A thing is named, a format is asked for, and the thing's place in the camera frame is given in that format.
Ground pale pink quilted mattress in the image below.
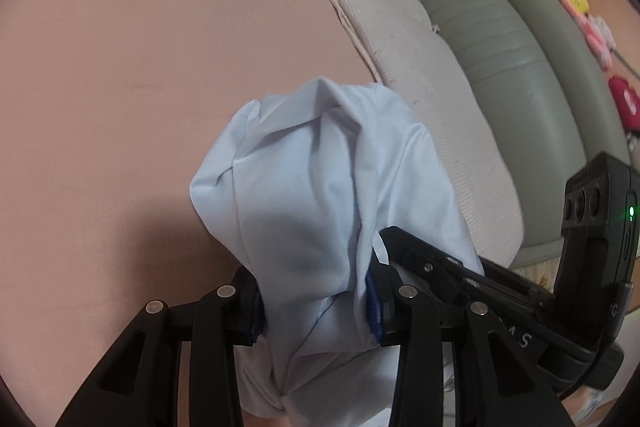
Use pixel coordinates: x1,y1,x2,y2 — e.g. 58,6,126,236
275,0,526,269

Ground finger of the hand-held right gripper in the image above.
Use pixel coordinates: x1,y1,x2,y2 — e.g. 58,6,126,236
378,226,506,304

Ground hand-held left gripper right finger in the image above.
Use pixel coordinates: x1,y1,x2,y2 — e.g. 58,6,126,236
365,257,576,427

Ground light blue navy-trimmed shirt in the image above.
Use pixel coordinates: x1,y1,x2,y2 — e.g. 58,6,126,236
189,77,486,427

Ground pink white foam toy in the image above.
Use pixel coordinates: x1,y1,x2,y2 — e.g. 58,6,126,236
575,9,617,72

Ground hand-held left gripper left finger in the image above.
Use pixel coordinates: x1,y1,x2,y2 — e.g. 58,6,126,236
55,264,266,427

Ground magenta foam toy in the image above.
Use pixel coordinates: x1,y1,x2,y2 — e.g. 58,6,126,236
607,76,640,130

